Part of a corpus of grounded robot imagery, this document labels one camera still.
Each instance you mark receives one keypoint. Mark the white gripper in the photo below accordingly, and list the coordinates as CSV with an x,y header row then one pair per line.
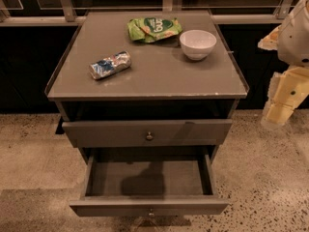
x,y
295,39

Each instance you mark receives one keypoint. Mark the silver blue redbull can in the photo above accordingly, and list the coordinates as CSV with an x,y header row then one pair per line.
x,y
110,65

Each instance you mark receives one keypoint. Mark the grey drawer cabinet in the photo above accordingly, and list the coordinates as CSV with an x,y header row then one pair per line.
x,y
161,83

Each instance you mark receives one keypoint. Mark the brass top drawer knob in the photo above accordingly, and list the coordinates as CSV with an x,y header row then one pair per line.
x,y
149,136

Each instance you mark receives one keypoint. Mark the brass drawer knob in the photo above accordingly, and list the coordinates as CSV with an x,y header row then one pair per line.
x,y
151,213
149,136

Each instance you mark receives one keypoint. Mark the grey open middle drawer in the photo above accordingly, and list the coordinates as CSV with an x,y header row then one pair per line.
x,y
126,186

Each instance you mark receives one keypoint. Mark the grey top drawer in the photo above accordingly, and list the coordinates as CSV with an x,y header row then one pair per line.
x,y
99,134

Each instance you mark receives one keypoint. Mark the brass middle drawer knob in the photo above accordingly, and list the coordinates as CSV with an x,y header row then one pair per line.
x,y
151,213

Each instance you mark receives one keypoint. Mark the white bowl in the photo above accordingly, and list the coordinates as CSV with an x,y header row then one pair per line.
x,y
197,44

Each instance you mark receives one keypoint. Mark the green snack bag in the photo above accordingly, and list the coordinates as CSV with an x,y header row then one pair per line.
x,y
152,29

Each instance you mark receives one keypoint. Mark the metal railing frame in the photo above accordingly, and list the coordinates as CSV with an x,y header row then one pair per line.
x,y
35,12

